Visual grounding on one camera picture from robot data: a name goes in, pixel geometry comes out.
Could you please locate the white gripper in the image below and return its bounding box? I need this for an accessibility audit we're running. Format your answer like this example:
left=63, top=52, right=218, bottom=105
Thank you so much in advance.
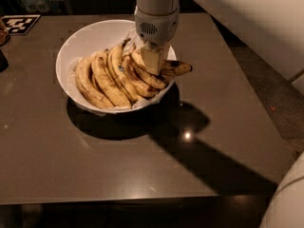
left=135, top=6, right=180, bottom=75

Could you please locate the spotted banana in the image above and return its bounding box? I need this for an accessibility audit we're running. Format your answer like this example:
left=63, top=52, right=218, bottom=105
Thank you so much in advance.
left=131, top=47, right=193, bottom=78

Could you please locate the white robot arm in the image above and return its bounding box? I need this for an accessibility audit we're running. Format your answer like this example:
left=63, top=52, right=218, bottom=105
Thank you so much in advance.
left=135, top=0, right=304, bottom=91

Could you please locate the stickered middle banana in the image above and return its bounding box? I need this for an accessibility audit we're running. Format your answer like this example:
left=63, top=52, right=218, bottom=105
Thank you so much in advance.
left=107, top=38, right=139, bottom=104

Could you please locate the white bowl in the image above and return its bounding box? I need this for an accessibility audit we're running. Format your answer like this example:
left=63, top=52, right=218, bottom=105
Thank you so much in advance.
left=55, top=19, right=177, bottom=115

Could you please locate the leftmost banana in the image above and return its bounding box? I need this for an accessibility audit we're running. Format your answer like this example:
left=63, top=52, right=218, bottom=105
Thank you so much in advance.
left=75, top=57, right=114, bottom=108

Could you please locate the white paper liner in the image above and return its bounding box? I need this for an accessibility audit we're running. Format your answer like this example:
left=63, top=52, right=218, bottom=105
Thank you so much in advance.
left=67, top=23, right=175, bottom=114

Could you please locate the black white fiducial marker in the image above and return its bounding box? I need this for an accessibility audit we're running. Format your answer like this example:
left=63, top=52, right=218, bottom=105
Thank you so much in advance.
left=1, top=14, right=40, bottom=35

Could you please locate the dark object at left edge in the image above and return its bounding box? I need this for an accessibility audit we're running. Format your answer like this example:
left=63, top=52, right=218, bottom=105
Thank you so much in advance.
left=0, top=49, right=9, bottom=72

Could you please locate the brown object at left edge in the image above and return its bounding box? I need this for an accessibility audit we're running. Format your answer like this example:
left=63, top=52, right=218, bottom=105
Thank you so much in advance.
left=0, top=20, right=10, bottom=46

